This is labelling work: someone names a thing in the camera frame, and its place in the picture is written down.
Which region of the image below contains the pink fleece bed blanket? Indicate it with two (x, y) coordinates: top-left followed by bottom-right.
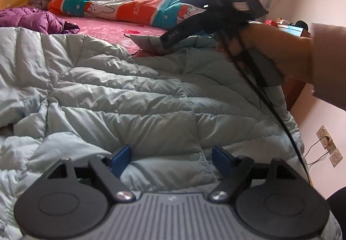
(59, 16), (165, 54)

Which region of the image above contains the colourful cartoon rolled quilt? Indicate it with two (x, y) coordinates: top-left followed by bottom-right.
(48, 0), (204, 30)

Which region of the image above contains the purple puffer jacket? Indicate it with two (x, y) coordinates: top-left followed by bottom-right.
(1, 6), (80, 35)

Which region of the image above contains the person's right hand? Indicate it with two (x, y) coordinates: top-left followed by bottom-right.
(216, 23), (316, 84)

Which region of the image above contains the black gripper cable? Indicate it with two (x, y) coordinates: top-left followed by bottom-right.
(216, 21), (311, 185)

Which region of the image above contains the brown wooden dresser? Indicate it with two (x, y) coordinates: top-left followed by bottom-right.
(263, 19), (311, 111)

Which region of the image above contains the light green puffer coat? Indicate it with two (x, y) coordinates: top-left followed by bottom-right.
(1, 28), (343, 239)

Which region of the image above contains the white wall power socket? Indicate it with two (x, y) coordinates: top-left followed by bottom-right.
(316, 125), (343, 167)

